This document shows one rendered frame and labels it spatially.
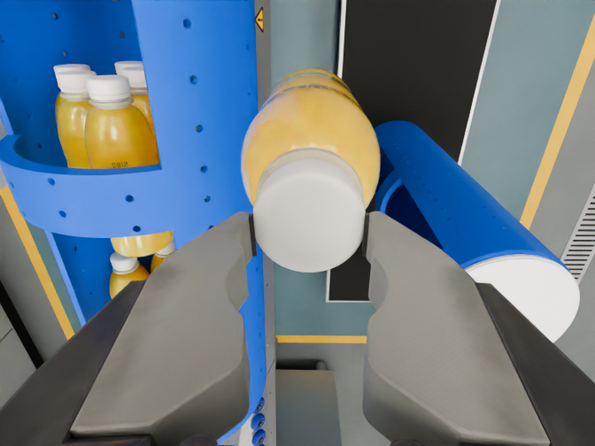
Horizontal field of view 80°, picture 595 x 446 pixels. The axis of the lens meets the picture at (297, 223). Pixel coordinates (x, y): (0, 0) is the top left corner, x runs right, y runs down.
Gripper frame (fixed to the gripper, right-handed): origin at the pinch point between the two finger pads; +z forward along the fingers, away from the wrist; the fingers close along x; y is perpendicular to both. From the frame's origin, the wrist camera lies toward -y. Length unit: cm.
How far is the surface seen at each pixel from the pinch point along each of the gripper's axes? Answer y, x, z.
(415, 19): -7, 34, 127
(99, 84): -1.5, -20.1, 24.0
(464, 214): 28, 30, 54
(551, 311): 41, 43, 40
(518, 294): 37, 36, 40
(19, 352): 155, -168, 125
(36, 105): 2.1, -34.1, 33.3
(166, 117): 0.8, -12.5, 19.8
